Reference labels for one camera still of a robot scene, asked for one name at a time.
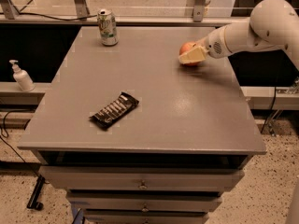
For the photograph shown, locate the green 7up can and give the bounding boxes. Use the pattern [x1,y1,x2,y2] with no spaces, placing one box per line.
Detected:
[97,8,119,46]

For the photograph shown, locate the black floor cable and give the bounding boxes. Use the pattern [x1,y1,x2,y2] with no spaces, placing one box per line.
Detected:
[0,108,43,179]

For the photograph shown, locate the white pump bottle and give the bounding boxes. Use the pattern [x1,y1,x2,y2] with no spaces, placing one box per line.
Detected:
[9,60,35,91]

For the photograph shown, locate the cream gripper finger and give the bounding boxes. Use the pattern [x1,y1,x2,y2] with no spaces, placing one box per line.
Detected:
[178,46,207,64]

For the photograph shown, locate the red apple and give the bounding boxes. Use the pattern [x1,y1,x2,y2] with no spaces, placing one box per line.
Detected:
[178,41,200,67]

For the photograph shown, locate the grey drawer cabinet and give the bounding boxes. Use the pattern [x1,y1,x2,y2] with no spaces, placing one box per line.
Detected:
[20,27,266,224]

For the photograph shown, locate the black snack bar wrapper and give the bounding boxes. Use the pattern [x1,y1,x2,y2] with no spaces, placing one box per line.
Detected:
[90,92,139,130]

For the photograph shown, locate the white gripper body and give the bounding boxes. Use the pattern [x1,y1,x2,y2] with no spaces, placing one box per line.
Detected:
[195,26,232,59]

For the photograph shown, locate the black cable behind window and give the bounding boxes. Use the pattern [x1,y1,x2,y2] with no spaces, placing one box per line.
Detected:
[17,0,99,21]

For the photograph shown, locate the drawer knob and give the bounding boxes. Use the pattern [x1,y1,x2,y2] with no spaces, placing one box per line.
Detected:
[139,181,148,190]
[141,205,149,213]

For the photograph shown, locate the black floor bracket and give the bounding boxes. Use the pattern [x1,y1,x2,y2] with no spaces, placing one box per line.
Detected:
[26,175,45,211]

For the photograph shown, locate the top drawer knob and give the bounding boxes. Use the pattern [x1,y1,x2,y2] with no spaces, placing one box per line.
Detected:
[139,181,148,190]

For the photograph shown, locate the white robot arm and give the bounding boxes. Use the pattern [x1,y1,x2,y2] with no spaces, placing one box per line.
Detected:
[179,0,299,224]

